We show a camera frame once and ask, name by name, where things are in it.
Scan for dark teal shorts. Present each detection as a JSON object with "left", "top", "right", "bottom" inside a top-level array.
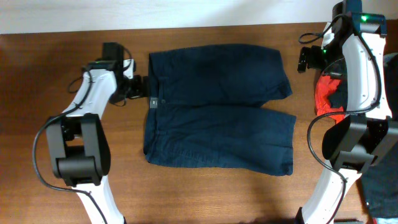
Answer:
[{"left": 143, "top": 44, "right": 296, "bottom": 176}]

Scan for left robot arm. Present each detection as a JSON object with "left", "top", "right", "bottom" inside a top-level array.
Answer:
[{"left": 38, "top": 42, "right": 147, "bottom": 223}]

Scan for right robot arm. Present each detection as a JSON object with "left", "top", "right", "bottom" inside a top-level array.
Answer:
[{"left": 295, "top": 0, "right": 397, "bottom": 224}]

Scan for red garment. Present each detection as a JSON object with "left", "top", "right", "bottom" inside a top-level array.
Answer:
[{"left": 314, "top": 75, "right": 347, "bottom": 116}]

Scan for navy garment in pile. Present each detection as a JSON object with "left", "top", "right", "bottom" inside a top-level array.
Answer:
[{"left": 328, "top": 52, "right": 398, "bottom": 218}]

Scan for left black camera cable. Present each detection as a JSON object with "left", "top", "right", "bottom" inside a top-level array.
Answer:
[{"left": 32, "top": 46, "right": 134, "bottom": 224}]

